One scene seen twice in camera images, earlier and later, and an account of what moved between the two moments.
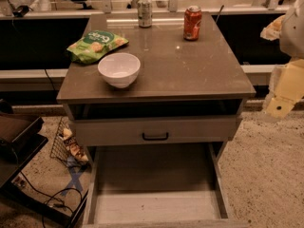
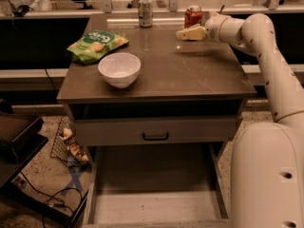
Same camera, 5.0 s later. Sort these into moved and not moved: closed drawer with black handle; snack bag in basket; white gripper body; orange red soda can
Moved: white gripper body
Not moved: closed drawer with black handle; orange red soda can; snack bag in basket
